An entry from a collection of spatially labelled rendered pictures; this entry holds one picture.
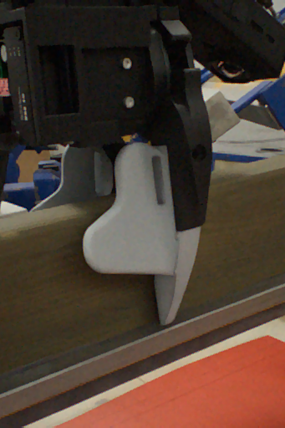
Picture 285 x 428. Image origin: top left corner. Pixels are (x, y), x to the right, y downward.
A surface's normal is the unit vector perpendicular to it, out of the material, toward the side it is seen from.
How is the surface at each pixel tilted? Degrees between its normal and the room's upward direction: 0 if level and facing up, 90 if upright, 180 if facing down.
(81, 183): 96
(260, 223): 89
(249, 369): 0
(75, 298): 89
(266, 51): 88
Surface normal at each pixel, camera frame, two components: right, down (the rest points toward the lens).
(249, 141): -0.82, 0.19
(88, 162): 0.52, 0.27
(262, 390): -0.07, -0.97
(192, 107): 0.51, -0.21
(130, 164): 0.56, 0.04
